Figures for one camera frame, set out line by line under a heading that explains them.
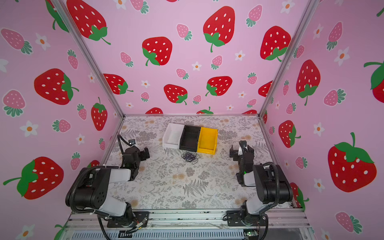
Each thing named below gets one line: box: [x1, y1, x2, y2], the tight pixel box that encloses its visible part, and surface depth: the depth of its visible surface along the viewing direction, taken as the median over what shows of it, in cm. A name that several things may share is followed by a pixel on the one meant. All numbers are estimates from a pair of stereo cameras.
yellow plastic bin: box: [197, 127, 219, 155], surface depth 102 cm
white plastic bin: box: [162, 123, 185, 149], surface depth 106 cm
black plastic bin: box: [179, 125, 201, 152], surface depth 103 cm
